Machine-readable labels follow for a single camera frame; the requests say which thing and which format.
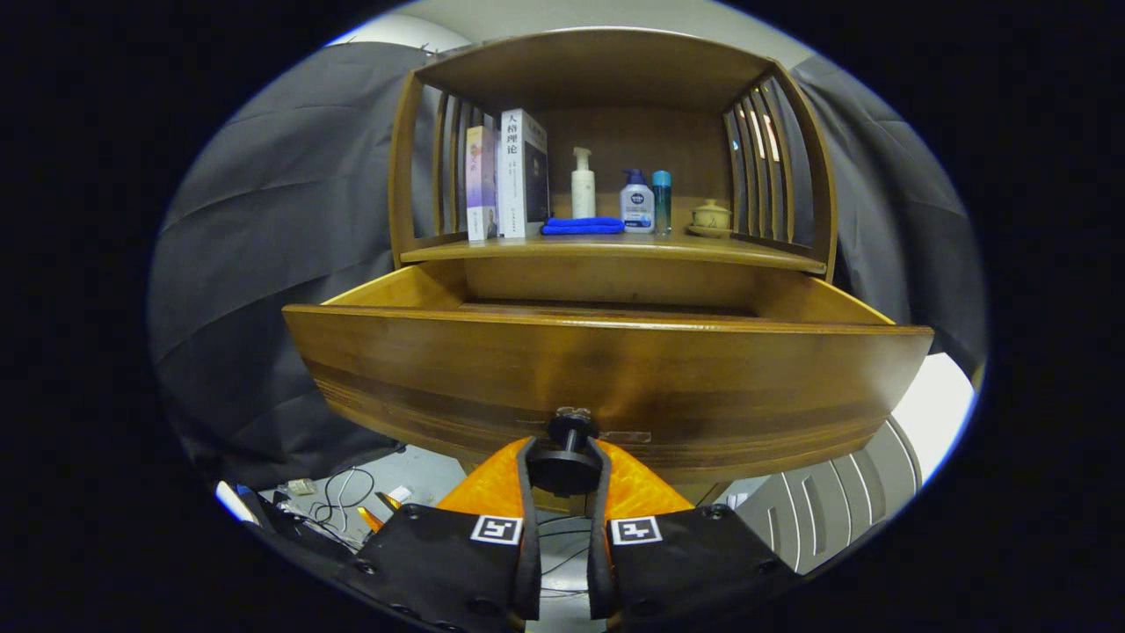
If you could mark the white bottle with blue cap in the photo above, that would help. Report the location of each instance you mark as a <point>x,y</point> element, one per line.
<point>636,207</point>

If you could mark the yellow ceramic lidded teacup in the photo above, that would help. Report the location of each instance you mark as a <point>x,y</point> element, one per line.
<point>710,218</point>

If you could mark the blue folded cloth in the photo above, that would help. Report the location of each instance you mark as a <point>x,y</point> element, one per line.
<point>580,226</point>

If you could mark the wooden countertop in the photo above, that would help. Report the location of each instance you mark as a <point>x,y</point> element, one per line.
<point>615,246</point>

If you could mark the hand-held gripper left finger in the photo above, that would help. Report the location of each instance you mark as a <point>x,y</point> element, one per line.
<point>528,545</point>

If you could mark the brown wooden cabinet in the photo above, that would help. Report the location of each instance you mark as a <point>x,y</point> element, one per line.
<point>633,141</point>

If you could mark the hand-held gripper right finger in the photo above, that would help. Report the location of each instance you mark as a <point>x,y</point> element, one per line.
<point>599,554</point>

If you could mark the white pump bottle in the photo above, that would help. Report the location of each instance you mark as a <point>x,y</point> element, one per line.
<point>583,193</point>

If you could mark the white board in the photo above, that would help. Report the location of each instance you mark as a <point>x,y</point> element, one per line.
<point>936,404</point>

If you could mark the wooden drawer with black knob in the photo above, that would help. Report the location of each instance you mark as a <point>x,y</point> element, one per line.
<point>615,378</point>

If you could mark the grey ribbed panel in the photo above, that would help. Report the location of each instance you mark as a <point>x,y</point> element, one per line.
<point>826,519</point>

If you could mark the teal transparent bottle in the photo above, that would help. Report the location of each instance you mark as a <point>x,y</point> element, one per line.
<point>661,202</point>

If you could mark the thick white book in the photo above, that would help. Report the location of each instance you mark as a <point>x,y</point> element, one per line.
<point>512,176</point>

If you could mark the black backdrop cloth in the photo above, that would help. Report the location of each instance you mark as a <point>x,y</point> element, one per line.
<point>264,264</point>

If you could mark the purple book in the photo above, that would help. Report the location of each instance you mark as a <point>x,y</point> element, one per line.
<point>481,185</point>

